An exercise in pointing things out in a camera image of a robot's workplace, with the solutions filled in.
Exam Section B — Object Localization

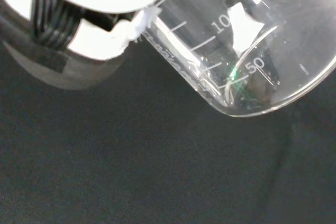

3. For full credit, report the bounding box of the black bench cloth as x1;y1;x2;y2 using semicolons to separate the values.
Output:
0;36;336;224

